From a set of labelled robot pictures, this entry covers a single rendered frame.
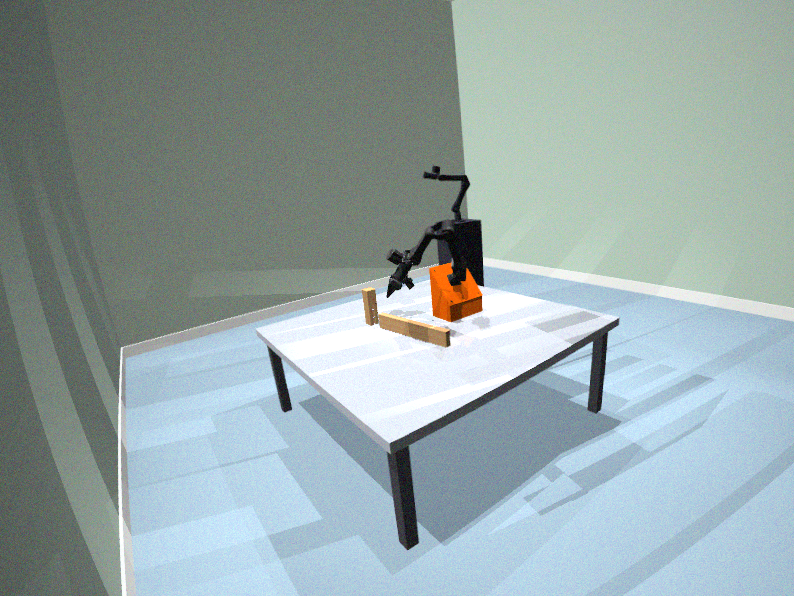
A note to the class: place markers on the wooden post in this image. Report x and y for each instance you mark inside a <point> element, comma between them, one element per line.
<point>370,306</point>

